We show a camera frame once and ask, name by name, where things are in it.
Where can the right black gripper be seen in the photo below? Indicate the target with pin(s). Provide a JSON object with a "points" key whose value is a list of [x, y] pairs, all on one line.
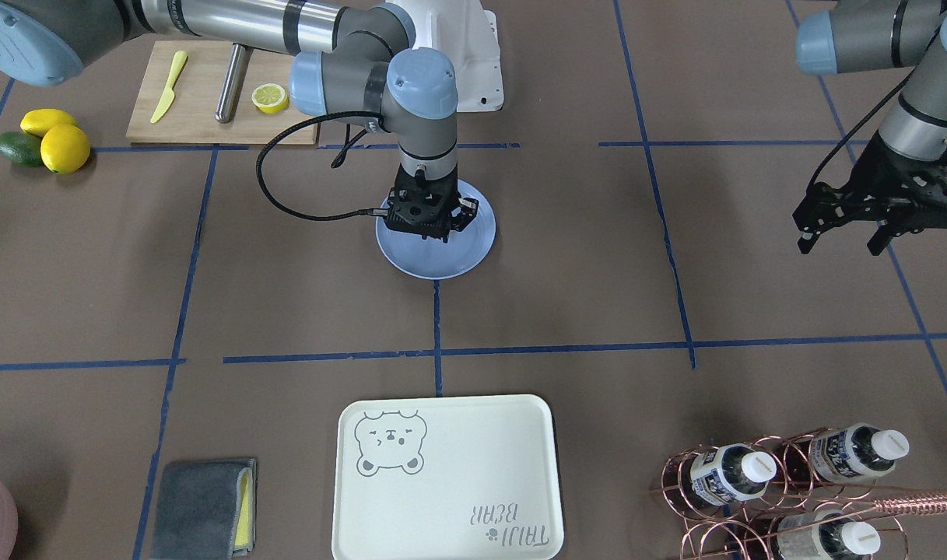
{"points": [[463, 215]]}

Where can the blue plate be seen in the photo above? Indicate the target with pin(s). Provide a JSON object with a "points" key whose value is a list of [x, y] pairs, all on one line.
{"points": [[434, 259]]}

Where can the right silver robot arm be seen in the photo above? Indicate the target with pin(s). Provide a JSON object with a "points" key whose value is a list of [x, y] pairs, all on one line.
{"points": [[357, 66]]}

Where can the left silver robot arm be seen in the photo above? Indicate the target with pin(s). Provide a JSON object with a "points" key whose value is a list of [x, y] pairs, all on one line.
{"points": [[862, 36]]}

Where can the half lemon slice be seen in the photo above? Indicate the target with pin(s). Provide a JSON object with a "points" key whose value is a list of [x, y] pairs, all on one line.
{"points": [[270, 98]]}

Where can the cream rectangular tray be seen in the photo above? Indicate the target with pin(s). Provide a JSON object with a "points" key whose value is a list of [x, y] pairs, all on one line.
{"points": [[472, 477]]}

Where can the wooden cutting board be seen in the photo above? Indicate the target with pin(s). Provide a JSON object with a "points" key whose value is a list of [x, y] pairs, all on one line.
{"points": [[192, 116]]}

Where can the yellow plastic knife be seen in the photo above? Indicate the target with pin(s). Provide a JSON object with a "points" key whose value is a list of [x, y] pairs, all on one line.
{"points": [[168, 95]]}

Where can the dark drink bottle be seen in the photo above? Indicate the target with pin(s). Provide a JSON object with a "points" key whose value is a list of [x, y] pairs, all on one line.
{"points": [[824, 534], [861, 452], [728, 475]]}

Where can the dark grey folded cloth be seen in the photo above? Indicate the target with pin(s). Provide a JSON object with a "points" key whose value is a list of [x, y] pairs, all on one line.
{"points": [[206, 510]]}

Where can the yellow lemon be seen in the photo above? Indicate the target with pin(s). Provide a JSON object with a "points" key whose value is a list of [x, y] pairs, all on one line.
{"points": [[38, 122], [65, 149]]}

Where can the green lime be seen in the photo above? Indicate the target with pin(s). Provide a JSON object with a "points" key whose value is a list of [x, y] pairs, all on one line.
{"points": [[21, 148]]}

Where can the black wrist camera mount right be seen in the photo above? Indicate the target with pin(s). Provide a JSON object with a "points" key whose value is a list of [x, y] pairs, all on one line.
{"points": [[416, 213]]}

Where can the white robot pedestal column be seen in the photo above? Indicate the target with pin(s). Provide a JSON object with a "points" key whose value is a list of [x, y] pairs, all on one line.
{"points": [[467, 34]]}

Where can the black handled knife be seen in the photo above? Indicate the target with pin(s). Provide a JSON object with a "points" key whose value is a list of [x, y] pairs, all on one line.
{"points": [[232, 84]]}

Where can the copper wire bottle rack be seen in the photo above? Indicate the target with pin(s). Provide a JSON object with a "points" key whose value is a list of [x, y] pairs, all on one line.
{"points": [[817, 495]]}

